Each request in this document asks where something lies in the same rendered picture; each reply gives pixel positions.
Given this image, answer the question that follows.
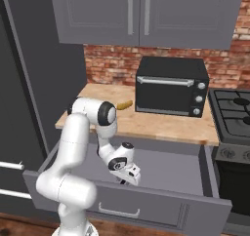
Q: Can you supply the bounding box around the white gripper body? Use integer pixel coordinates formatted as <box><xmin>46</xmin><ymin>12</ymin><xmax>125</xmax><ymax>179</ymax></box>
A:
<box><xmin>121</xmin><ymin>164</ymin><xmax>143</xmax><ymax>186</ymax></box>

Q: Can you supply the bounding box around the grey open drawer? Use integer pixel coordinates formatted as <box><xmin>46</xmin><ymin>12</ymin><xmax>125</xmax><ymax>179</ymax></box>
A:
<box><xmin>22</xmin><ymin>136</ymin><xmax>233</xmax><ymax>236</ymax></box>

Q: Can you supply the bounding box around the yellow-brown oblong food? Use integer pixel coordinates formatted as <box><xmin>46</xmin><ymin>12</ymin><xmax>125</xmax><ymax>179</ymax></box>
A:
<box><xmin>115</xmin><ymin>99</ymin><xmax>134</xmax><ymax>111</ymax></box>

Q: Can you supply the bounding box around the dark stove knob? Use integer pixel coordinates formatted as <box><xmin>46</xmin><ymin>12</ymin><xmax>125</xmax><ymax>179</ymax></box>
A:
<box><xmin>220</xmin><ymin>147</ymin><xmax>236</xmax><ymax>161</ymax></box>
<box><xmin>241</xmin><ymin>149</ymin><xmax>250</xmax><ymax>163</ymax></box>

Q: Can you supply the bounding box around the black toaster oven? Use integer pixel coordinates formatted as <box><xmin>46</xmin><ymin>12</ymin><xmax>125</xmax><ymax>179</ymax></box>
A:
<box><xmin>134</xmin><ymin>56</ymin><xmax>211</xmax><ymax>119</ymax></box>

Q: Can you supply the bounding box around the black gas stove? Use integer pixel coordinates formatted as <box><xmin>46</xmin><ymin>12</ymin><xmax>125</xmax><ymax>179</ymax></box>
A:
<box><xmin>207</xmin><ymin>88</ymin><xmax>250</xmax><ymax>229</ymax></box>

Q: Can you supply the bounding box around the dark grey fridge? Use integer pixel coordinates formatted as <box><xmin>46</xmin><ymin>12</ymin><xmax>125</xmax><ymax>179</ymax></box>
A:
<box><xmin>0</xmin><ymin>0</ymin><xmax>89</xmax><ymax>215</ymax></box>

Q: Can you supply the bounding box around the grey drawer handle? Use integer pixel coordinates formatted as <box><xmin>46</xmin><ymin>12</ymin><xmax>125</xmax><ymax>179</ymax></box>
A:
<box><xmin>98</xmin><ymin>202</ymin><xmax>142</xmax><ymax>219</ymax></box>

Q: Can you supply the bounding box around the silver toaster oven handle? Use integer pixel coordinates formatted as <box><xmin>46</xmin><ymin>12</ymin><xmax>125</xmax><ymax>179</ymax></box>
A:
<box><xmin>136</xmin><ymin>75</ymin><xmax>195</xmax><ymax>88</ymax></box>

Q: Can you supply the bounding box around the silver fridge handle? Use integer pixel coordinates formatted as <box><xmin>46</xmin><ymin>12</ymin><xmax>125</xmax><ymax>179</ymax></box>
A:
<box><xmin>0</xmin><ymin>187</ymin><xmax>33</xmax><ymax>201</ymax></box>
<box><xmin>0</xmin><ymin>161</ymin><xmax>25</xmax><ymax>172</ymax></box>

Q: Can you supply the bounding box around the grey cupboard door handle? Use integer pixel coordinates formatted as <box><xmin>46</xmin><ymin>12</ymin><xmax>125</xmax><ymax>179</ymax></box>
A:
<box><xmin>144</xmin><ymin>0</ymin><xmax>152</xmax><ymax>37</ymax></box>
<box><xmin>127</xmin><ymin>0</ymin><xmax>135</xmax><ymax>36</ymax></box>

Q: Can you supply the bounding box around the grey wall cupboard door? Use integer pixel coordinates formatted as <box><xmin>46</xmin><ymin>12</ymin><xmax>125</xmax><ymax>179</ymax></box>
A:
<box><xmin>49</xmin><ymin>0</ymin><xmax>142</xmax><ymax>47</ymax></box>
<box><xmin>139</xmin><ymin>0</ymin><xmax>246</xmax><ymax>51</ymax></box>

